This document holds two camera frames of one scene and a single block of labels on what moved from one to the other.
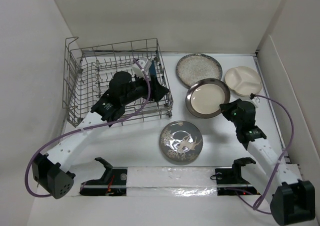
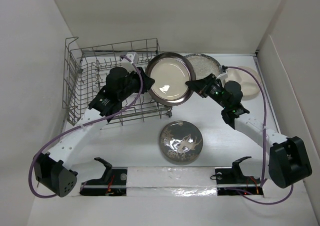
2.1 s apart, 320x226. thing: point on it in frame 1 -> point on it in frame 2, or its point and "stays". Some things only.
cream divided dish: (243, 80) stays
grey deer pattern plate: (181, 141) stays
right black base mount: (230, 181) stays
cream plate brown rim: (204, 96) -> (170, 71)
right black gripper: (226, 107) -> (202, 85)
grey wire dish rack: (87, 70) stays
